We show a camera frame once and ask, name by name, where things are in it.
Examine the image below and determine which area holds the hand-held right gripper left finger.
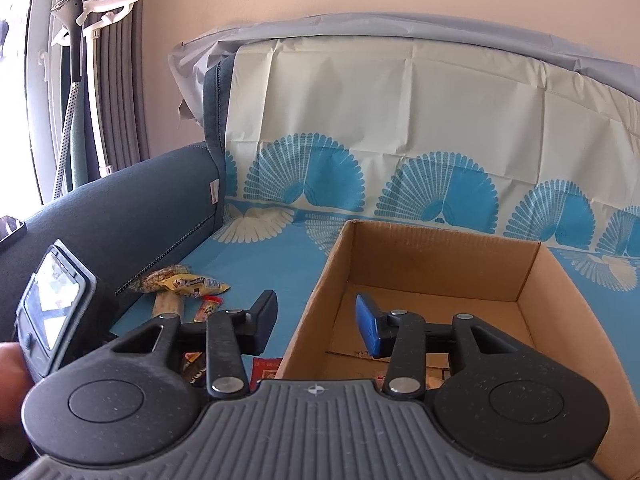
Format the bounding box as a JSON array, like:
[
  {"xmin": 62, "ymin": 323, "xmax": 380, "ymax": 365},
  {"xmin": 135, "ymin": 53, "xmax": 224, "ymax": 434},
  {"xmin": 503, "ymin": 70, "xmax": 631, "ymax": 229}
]
[{"xmin": 107, "ymin": 290, "xmax": 278, "ymax": 401}]

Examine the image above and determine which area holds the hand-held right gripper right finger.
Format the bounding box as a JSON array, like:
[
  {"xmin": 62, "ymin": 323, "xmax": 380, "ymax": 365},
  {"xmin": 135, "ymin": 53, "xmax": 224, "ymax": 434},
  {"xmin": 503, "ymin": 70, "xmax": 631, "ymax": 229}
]
[{"xmin": 355, "ymin": 294, "xmax": 526, "ymax": 402}]

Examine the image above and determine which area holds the red snack packet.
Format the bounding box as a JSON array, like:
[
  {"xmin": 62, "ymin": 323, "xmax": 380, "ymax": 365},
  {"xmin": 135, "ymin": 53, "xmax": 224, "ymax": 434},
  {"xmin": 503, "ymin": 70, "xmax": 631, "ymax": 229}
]
[{"xmin": 250, "ymin": 357, "xmax": 286, "ymax": 386}]

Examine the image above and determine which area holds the small red yellow snack stick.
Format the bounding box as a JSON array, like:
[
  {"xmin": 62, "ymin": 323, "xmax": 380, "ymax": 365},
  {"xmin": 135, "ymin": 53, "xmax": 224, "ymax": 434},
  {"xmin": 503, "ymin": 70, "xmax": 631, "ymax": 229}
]
[{"xmin": 192, "ymin": 295, "xmax": 224, "ymax": 323}]

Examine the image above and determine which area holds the yellow snack bar packet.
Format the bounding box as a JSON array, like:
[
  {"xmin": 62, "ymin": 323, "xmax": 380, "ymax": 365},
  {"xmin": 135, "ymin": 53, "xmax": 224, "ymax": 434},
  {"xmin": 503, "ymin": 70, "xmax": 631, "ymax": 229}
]
[{"xmin": 167, "ymin": 272, "xmax": 232, "ymax": 297}]

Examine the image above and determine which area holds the orange snack packet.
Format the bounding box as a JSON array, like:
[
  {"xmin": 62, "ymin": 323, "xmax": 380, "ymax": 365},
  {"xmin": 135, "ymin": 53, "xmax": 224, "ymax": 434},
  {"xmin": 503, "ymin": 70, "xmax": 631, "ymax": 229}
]
[{"xmin": 180, "ymin": 351, "xmax": 207, "ymax": 387}]

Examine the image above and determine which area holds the beige long snack packet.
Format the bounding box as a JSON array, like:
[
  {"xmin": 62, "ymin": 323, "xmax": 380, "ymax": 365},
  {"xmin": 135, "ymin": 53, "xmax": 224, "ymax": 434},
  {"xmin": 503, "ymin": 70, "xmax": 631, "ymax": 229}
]
[{"xmin": 152, "ymin": 290, "xmax": 187, "ymax": 321}]

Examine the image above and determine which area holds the clear nut snack packet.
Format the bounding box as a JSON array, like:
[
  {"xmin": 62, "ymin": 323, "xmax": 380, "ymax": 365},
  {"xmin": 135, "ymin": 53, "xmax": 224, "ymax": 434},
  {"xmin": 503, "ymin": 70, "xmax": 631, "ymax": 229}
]
[{"xmin": 131, "ymin": 266, "xmax": 173, "ymax": 293}]

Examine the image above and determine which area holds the brown cardboard box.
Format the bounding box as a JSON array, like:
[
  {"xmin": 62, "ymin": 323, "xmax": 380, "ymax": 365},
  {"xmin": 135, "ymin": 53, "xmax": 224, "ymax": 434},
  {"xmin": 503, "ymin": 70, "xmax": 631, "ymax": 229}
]
[{"xmin": 282, "ymin": 219, "xmax": 640, "ymax": 480}]

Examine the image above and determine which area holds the person's left hand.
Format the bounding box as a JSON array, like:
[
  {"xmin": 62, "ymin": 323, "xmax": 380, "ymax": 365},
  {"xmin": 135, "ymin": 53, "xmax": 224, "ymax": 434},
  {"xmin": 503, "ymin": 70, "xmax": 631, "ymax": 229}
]
[{"xmin": 0, "ymin": 342, "xmax": 32, "ymax": 428}]

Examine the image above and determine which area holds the dark flat device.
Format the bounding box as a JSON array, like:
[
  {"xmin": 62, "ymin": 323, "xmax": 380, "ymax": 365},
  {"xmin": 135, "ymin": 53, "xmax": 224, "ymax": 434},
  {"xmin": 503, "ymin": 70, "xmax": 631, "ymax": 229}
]
[{"xmin": 0, "ymin": 215, "xmax": 27, "ymax": 247}]

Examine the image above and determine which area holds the blue fabric sofa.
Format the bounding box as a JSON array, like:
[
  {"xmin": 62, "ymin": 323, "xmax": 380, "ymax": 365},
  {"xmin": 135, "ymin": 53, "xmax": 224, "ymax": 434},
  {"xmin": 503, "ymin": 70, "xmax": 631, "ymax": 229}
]
[{"xmin": 0, "ymin": 57, "xmax": 238, "ymax": 361}]

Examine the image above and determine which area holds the window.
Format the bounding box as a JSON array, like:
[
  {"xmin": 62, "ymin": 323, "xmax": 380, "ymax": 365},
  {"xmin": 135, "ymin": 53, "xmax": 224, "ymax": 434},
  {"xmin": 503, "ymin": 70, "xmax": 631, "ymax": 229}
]
[{"xmin": 0, "ymin": 0, "xmax": 66, "ymax": 211}]

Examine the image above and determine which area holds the blue fan printed cloth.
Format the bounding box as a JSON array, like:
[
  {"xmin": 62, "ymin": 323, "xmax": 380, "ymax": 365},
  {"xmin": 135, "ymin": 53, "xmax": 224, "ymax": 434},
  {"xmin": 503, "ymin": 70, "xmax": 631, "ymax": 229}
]
[{"xmin": 107, "ymin": 40, "xmax": 640, "ymax": 386}]

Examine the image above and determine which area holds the grey pleated curtain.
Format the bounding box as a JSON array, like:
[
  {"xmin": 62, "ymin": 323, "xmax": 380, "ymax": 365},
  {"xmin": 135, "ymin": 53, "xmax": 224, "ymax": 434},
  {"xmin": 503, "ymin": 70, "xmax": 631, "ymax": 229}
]
[{"xmin": 82, "ymin": 0, "xmax": 151, "ymax": 176}]

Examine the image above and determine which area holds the grey cover sheet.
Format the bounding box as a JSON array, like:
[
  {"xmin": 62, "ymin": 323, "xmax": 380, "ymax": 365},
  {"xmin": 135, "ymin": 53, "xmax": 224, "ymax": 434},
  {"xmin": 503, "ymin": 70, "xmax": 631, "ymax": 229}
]
[{"xmin": 167, "ymin": 12, "xmax": 640, "ymax": 121}]

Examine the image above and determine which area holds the garment steamer with hose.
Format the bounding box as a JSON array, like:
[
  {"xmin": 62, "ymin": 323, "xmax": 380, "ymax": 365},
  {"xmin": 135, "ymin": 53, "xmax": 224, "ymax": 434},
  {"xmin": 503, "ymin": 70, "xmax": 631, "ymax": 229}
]
[{"xmin": 37, "ymin": 0, "xmax": 146, "ymax": 176}]

